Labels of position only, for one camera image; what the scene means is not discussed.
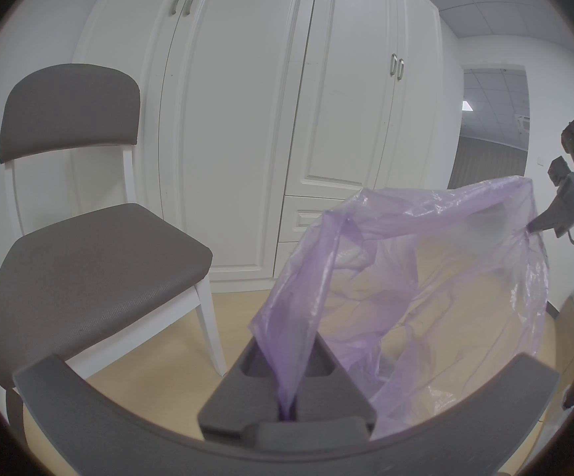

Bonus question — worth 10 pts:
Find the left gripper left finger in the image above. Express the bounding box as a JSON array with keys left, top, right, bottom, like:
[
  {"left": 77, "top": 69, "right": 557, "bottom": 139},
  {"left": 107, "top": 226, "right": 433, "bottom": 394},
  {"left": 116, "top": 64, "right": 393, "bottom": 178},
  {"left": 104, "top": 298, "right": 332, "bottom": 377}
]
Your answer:
[{"left": 198, "top": 337, "right": 287, "bottom": 442}]

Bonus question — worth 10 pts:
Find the white wardrobe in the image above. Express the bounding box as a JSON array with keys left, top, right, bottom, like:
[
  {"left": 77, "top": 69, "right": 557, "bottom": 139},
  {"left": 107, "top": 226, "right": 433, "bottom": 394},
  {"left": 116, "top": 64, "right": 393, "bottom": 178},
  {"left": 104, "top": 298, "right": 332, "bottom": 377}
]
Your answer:
[{"left": 71, "top": 0, "right": 441, "bottom": 294}]

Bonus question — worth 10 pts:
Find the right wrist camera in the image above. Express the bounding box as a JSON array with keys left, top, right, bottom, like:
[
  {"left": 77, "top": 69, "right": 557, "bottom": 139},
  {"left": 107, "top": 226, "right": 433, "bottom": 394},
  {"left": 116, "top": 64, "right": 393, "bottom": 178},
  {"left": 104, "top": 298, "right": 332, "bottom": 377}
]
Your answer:
[{"left": 548, "top": 155, "right": 573, "bottom": 187}]

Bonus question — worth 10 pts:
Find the white chair grey seat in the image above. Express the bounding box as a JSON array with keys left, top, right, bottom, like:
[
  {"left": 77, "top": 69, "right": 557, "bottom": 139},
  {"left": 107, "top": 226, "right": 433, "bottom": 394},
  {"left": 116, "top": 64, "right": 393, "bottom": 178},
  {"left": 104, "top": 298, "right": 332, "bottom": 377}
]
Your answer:
[{"left": 0, "top": 63, "right": 228, "bottom": 427}]

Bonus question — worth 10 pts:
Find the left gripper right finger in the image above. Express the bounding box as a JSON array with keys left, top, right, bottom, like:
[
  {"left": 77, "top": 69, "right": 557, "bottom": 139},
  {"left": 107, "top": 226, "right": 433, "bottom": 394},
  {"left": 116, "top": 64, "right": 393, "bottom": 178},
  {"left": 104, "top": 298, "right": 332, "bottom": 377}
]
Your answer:
[{"left": 294, "top": 332, "right": 379, "bottom": 440}]

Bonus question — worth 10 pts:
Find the purple plastic bag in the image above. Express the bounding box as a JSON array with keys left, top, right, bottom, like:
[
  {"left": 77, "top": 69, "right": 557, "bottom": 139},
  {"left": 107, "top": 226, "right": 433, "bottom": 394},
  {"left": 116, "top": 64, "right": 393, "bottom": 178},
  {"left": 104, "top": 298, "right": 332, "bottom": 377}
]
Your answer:
[{"left": 249, "top": 175, "right": 551, "bottom": 440}]

